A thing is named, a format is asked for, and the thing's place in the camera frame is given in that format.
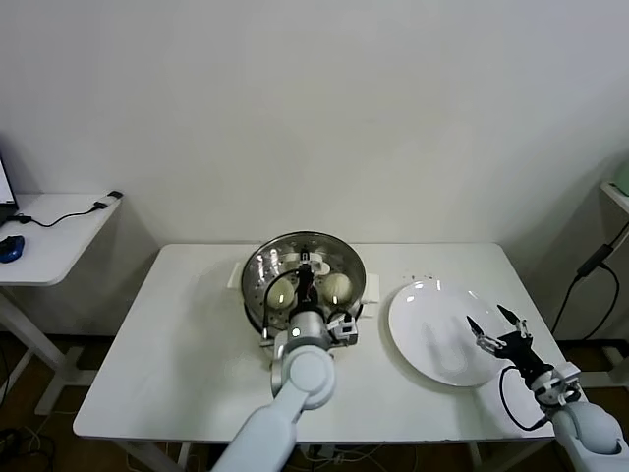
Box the black cable with adapter plug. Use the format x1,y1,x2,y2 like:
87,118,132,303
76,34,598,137
13,191,124,228

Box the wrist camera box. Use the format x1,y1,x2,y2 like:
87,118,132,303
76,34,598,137
533,363,585,408
326,314,361,348

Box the white steamed baozi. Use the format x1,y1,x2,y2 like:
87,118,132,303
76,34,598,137
321,273,354,305
263,279,296,311

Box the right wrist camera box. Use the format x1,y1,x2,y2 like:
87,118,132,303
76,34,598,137
533,363,585,408

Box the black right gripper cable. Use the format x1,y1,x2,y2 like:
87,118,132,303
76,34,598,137
499,366,554,434

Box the glass pot lid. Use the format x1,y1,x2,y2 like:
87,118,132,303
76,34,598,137
242,229,369,340

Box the white side table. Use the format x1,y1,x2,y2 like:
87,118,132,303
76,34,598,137
0,192,127,417

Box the white round plate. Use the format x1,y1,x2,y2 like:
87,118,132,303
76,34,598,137
387,280,510,388

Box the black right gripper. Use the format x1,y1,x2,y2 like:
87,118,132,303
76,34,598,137
465,303,555,388

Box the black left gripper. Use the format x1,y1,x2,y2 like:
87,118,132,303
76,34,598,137
293,248,316,310

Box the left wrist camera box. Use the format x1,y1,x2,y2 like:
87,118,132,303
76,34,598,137
326,314,361,348

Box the stainless steel steamer basket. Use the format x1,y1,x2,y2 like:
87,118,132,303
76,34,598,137
228,230,383,345

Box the white electric cooker base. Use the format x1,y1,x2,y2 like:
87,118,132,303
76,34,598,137
244,294,378,351

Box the laptop screen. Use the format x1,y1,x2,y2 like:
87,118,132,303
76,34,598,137
0,156,20,227

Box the blue computer mouse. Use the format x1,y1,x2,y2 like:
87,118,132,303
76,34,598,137
0,234,27,263

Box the white power strip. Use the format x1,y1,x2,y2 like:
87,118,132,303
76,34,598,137
305,443,345,466

